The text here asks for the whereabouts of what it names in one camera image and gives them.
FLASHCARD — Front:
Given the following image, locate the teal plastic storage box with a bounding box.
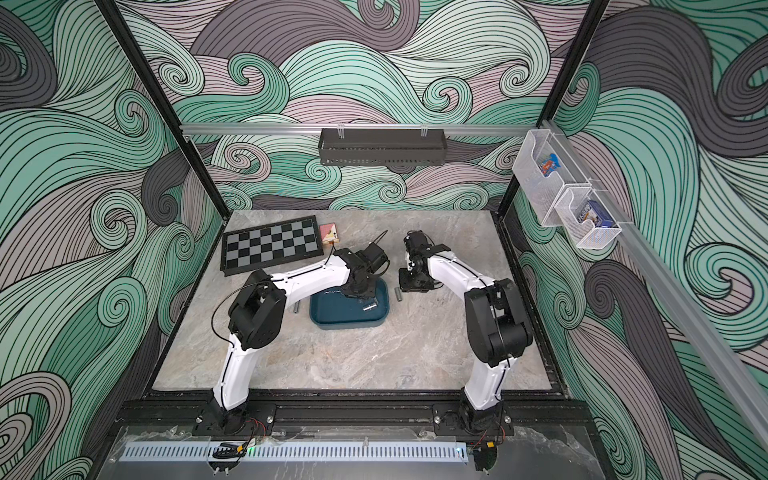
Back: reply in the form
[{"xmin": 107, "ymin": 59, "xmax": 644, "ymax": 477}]
[{"xmin": 309, "ymin": 279, "xmax": 390, "ymax": 330}]

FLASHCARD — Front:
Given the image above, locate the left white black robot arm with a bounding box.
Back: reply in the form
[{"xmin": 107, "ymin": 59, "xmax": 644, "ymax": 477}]
[{"xmin": 212, "ymin": 243, "xmax": 389, "ymax": 412}]

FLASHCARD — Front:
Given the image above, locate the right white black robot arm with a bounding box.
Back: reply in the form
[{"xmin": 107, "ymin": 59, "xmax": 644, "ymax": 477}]
[{"xmin": 398, "ymin": 230, "xmax": 533, "ymax": 429}]

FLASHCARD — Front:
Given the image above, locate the black grey chessboard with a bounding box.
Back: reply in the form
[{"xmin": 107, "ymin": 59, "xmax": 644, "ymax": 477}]
[{"xmin": 220, "ymin": 215, "xmax": 323, "ymax": 276}]

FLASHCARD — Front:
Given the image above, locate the black wall-mounted tray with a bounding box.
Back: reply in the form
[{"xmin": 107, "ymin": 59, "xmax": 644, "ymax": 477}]
[{"xmin": 318, "ymin": 128, "xmax": 447, "ymax": 167}]

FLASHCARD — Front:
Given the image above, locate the aluminium rail back wall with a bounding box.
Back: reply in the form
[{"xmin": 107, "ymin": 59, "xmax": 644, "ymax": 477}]
[{"xmin": 180, "ymin": 122, "xmax": 535, "ymax": 137}]

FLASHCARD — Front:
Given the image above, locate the aluminium rail wall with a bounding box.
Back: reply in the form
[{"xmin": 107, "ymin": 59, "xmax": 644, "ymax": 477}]
[
  {"xmin": 180, "ymin": 122, "xmax": 535, "ymax": 137},
  {"xmin": 541, "ymin": 120, "xmax": 767, "ymax": 446}
]

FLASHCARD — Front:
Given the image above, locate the clear wall bin far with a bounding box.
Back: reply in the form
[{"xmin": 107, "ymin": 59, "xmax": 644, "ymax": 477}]
[{"xmin": 513, "ymin": 129, "xmax": 587, "ymax": 227}]

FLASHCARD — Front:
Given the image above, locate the clear wall bin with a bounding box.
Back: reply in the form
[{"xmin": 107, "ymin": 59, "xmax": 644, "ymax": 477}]
[
  {"xmin": 554, "ymin": 186, "xmax": 621, "ymax": 250},
  {"xmin": 513, "ymin": 129, "xmax": 587, "ymax": 227}
]

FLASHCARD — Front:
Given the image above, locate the clear wall bin near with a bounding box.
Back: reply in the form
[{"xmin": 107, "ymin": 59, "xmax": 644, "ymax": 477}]
[{"xmin": 554, "ymin": 186, "xmax": 621, "ymax": 250}]

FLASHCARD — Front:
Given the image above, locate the white slotted cable duct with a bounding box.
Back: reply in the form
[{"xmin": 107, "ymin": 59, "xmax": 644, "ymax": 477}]
[{"xmin": 117, "ymin": 441, "xmax": 469, "ymax": 464}]

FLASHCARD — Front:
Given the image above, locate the black base frame rail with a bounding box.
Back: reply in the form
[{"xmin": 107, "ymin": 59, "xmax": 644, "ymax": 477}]
[{"xmin": 116, "ymin": 390, "xmax": 591, "ymax": 433}]

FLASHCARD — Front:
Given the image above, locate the aluminium rail right wall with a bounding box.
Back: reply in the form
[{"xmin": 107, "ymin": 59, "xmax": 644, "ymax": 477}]
[{"xmin": 541, "ymin": 120, "xmax": 767, "ymax": 446}]

